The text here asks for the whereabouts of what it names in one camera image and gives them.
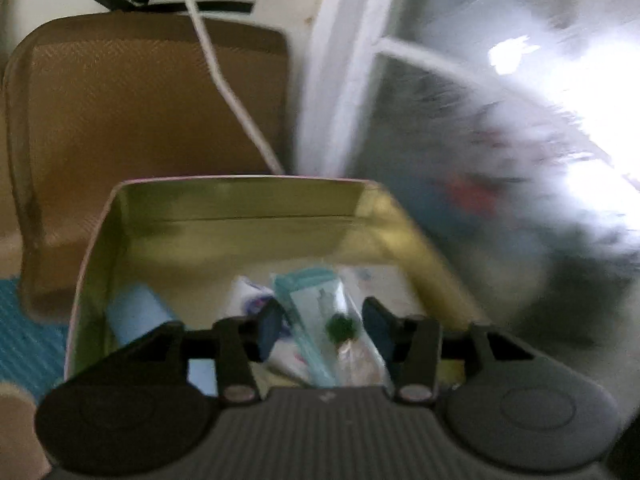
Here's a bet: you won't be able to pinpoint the small teal pineapple box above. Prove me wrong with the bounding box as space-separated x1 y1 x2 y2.
272 268 392 389

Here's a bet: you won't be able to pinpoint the white power cable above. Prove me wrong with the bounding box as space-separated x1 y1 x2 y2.
167 0 286 176

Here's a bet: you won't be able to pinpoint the frosted floral glass door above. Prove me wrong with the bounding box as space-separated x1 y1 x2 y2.
296 0 639 415

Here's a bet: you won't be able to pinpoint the white alcohol wipes packet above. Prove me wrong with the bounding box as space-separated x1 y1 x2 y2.
224 276 311 386

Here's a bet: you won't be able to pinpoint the round white snack can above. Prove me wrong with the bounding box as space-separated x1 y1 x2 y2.
0 382 51 480

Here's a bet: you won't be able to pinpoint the pink macaron tin box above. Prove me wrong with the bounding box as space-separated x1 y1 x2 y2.
65 176 486 376

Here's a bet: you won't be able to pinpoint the teal corrugated mat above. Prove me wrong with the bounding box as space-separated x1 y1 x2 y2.
0 278 68 403

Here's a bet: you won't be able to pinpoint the brown seat cushion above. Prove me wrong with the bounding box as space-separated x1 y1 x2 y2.
1 12 268 323

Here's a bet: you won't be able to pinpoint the blue plastic case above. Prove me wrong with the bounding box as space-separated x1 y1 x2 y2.
106 284 218 396

